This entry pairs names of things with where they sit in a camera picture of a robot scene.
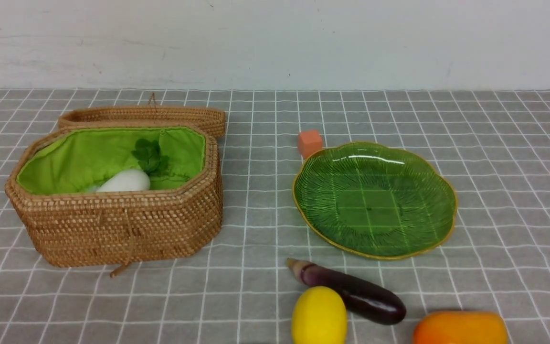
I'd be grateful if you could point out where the orange mango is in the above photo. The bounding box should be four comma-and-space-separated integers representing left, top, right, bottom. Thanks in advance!
412, 311, 508, 344

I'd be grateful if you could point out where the small orange cube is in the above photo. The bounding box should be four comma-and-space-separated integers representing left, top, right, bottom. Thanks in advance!
297, 130, 323, 160

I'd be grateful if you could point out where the yellow lemon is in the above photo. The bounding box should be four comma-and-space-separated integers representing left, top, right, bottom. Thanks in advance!
291, 287, 348, 344

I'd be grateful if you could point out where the white radish with green leaves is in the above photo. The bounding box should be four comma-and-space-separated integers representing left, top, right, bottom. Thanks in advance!
92, 139, 169, 192

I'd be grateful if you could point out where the green leaf-shaped glass plate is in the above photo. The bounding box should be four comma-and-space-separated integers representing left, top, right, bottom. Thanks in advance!
292, 141, 458, 260

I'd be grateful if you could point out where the woven rattan basket lid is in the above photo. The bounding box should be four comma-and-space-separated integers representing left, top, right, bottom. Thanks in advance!
57, 93, 226, 138

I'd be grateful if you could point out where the woven rattan basket green lining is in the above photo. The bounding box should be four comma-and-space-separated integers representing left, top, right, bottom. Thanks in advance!
5, 124, 223, 277

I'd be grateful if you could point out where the grey checked tablecloth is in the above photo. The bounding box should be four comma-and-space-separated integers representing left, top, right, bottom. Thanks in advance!
0, 89, 550, 344

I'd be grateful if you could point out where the purple eggplant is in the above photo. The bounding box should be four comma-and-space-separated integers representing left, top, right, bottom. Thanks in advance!
286, 258, 407, 326

